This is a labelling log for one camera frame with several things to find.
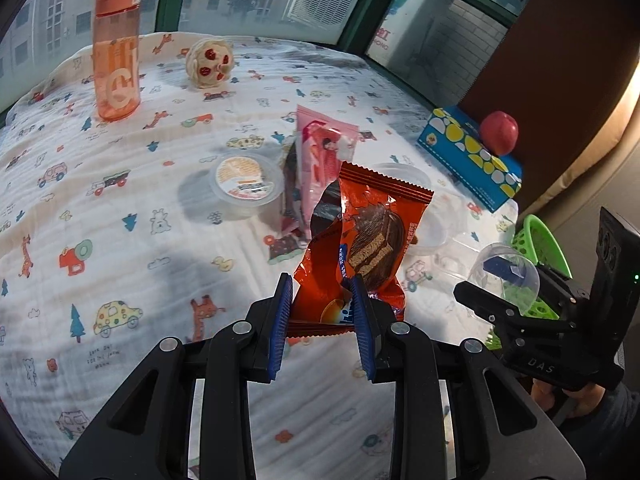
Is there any dark brown snack wrapper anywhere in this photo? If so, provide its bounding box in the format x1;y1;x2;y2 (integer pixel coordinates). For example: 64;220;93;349
279;140;310;237

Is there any jelly cup with orange lid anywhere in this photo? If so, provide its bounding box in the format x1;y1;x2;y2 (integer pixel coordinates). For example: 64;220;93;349
209;154;285;221

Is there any orange snack cake wrapper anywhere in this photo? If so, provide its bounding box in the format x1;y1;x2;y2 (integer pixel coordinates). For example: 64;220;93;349
292;161;435;338

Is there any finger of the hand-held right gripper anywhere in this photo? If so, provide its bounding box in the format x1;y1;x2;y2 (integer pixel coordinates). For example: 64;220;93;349
482;255;593;313
453;280;581;356

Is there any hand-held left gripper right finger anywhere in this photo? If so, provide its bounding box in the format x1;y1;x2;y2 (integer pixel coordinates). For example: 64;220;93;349
347;276;586;480

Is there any pink snack wrapper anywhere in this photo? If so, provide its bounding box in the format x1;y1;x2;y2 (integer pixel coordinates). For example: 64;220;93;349
295;105;360;238

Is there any clear plastic tray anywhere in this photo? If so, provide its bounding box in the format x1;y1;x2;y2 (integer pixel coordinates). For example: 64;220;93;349
425;232;482;287

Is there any green plastic basket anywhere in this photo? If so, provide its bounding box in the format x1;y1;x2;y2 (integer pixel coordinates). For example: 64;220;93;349
492;215;573;351

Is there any round beige toy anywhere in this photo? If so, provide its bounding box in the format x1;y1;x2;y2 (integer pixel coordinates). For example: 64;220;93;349
186;38;235;90

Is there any white printed blanket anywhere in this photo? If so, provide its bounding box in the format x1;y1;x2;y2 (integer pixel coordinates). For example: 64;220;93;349
0;31;521;480

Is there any round clear plastic container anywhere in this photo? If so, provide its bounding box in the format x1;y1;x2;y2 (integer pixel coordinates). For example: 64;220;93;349
370;162;451;257

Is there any orange water bottle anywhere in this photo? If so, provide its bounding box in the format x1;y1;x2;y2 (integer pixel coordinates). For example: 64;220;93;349
91;0;142;122

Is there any person's right hand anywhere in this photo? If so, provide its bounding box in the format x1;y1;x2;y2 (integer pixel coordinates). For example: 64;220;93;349
531;379;608;421

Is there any red apple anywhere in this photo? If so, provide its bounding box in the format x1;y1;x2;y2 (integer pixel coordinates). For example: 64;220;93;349
480;111;519;157

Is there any clear plastic cup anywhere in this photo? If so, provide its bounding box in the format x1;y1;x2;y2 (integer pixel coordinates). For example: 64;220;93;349
467;242;542;318

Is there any white window sign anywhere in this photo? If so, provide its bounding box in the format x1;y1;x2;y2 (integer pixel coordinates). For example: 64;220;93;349
369;0;453;67

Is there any blue spotted box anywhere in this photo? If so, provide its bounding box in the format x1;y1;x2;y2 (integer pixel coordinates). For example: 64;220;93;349
417;106;523;212

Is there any person's right forearm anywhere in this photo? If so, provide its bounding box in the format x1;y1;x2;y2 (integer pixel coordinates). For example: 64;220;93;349
557;385;640;480

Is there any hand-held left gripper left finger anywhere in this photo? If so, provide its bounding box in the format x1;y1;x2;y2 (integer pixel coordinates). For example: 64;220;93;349
59;274;296;480

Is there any brown wooden board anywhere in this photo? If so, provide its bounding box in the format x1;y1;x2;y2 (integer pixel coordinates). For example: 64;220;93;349
460;0;640;128

